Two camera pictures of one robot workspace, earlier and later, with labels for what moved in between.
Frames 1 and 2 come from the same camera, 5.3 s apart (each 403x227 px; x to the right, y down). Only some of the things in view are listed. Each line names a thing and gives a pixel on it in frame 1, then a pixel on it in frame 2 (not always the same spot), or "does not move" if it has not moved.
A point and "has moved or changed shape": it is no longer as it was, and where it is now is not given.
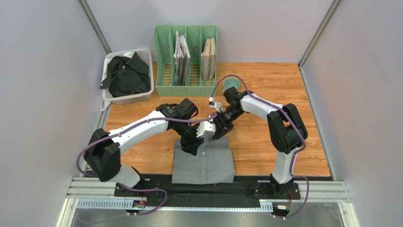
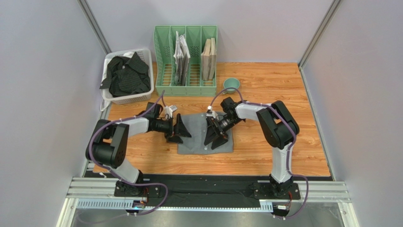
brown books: (209, 60) does not move
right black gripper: (218, 126) does not move
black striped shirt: (127, 76) does not move
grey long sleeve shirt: (213, 163) has moved or changed shape
